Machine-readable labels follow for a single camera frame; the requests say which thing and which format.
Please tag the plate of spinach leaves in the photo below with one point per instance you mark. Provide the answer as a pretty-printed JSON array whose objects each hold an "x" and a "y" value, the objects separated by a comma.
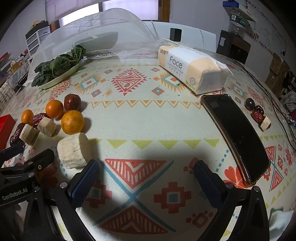
[{"x": 49, "y": 70}]

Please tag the small white cake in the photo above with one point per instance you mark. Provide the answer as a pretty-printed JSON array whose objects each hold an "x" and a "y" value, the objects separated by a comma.
[{"x": 266, "y": 124}]

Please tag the grey bowl under cover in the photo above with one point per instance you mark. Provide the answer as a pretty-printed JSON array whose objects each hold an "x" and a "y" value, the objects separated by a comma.
[{"x": 102, "y": 41}]

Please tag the red tray box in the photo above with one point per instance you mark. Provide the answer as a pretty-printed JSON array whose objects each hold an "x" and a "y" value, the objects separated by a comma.
[{"x": 6, "y": 126}]

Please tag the dark round plum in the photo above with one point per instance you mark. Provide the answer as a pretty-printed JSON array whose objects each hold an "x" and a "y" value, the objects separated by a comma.
[{"x": 249, "y": 104}]

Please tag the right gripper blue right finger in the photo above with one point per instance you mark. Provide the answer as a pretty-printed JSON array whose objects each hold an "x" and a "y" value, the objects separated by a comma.
[{"x": 211, "y": 184}]

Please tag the white drawer unit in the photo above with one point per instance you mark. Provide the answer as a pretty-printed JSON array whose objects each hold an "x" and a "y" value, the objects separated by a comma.
[{"x": 34, "y": 39}]

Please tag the black box on cabinet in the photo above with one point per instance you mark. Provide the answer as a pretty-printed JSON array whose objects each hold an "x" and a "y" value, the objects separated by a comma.
[{"x": 175, "y": 34}]

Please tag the water bottle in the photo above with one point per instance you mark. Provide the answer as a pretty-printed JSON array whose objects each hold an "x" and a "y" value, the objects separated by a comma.
[{"x": 237, "y": 24}]

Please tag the large white cake piece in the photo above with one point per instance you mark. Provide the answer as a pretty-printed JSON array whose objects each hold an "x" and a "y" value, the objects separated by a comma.
[{"x": 74, "y": 151}]

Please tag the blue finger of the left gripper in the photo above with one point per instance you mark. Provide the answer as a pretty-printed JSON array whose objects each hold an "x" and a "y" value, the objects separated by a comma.
[
  {"x": 36, "y": 164},
  {"x": 11, "y": 152}
]

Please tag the white cloth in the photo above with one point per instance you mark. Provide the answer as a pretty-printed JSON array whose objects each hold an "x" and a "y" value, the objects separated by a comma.
[{"x": 278, "y": 222}]

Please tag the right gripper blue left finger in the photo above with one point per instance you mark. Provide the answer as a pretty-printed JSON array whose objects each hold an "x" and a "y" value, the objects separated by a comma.
[{"x": 82, "y": 182}]

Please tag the white mesh food cover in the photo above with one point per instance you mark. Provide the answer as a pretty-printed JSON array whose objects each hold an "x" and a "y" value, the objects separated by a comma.
[{"x": 114, "y": 30}]

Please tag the large orange mandarin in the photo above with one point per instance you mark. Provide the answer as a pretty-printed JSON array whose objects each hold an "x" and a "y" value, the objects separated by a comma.
[{"x": 72, "y": 122}]

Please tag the patterned tablecloth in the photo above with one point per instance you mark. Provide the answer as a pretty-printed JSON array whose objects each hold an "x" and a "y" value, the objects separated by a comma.
[{"x": 146, "y": 129}]

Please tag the Face tissue pack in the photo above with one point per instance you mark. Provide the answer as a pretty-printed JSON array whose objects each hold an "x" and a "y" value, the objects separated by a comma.
[{"x": 197, "y": 70}]

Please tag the glossy red jujube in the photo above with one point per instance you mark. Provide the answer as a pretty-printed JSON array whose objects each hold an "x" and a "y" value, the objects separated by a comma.
[{"x": 72, "y": 102}]

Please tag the small orange mandarin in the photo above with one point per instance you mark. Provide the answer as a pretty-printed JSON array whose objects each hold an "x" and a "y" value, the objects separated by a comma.
[{"x": 27, "y": 117}]

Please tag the black smartphone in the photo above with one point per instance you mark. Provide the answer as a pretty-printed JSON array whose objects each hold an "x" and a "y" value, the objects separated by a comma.
[{"x": 240, "y": 136}]

